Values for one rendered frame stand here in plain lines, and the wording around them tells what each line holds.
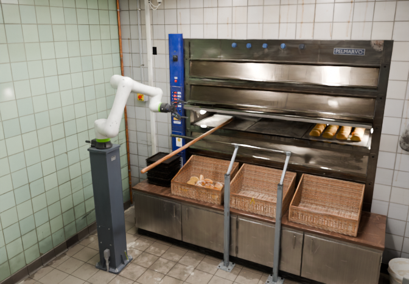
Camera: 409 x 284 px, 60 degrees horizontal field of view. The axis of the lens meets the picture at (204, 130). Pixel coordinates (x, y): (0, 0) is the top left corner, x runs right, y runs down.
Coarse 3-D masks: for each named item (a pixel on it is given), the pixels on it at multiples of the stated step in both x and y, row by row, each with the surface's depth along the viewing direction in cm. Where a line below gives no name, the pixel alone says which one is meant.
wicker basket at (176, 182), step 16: (192, 160) 395; (208, 160) 386; (224, 160) 379; (176, 176) 365; (192, 176) 395; (208, 176) 387; (224, 176) 378; (176, 192) 359; (192, 192) 365; (208, 192) 342; (224, 192) 345
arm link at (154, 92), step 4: (136, 84) 318; (140, 84) 322; (136, 88) 319; (140, 88) 321; (144, 88) 324; (148, 88) 327; (152, 88) 331; (156, 88) 335; (136, 92) 323; (140, 92) 324; (144, 92) 326; (148, 92) 328; (152, 92) 330; (156, 92) 333; (160, 92) 335; (152, 96) 334; (156, 96) 334; (160, 96) 336
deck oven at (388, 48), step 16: (384, 48) 288; (384, 64) 290; (192, 80) 376; (208, 80) 367; (224, 80) 359; (384, 80) 293; (368, 96) 302; (384, 96) 296; (192, 112) 392; (208, 112) 427; (272, 112) 353; (288, 112) 337; (288, 144) 344; (304, 144) 337; (240, 160) 374; (256, 160) 364; (336, 176) 332; (352, 176) 325; (368, 176) 318; (368, 192) 322; (368, 208) 325
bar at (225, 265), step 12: (228, 144) 332; (240, 144) 327; (288, 156) 307; (228, 168) 320; (228, 180) 316; (228, 192) 319; (228, 204) 323; (276, 204) 300; (228, 216) 327; (276, 216) 302; (228, 228) 330; (276, 228) 305; (228, 240) 334; (276, 240) 308; (228, 252) 338; (276, 252) 311; (228, 264) 342; (276, 264) 314; (276, 276) 317
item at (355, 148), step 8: (192, 128) 391; (200, 128) 386; (208, 128) 381; (224, 128) 377; (248, 136) 362; (256, 136) 358; (264, 136) 354; (272, 136) 350; (280, 136) 348; (288, 136) 348; (312, 144) 334; (320, 144) 330; (328, 144) 327; (336, 144) 324; (344, 144) 323; (368, 152) 313
